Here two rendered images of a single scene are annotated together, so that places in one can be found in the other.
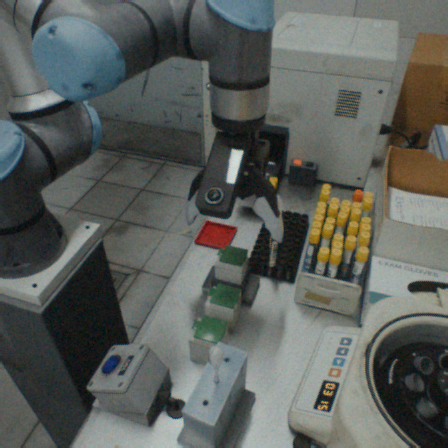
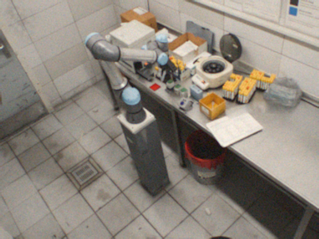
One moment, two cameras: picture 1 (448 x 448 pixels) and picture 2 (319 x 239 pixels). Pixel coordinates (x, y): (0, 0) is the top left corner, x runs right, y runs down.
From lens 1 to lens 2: 189 cm
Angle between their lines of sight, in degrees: 36
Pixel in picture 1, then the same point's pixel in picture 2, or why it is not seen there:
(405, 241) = (186, 58)
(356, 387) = (207, 74)
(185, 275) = (162, 94)
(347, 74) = (147, 38)
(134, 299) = (102, 161)
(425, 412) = (214, 70)
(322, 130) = not seen: hidden behind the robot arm
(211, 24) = (162, 44)
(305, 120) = not seen: hidden behind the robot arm
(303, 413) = (204, 86)
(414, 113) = not seen: hidden behind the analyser
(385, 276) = (189, 65)
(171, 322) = (173, 99)
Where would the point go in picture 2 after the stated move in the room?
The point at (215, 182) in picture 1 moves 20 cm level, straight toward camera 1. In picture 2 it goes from (171, 66) to (197, 71)
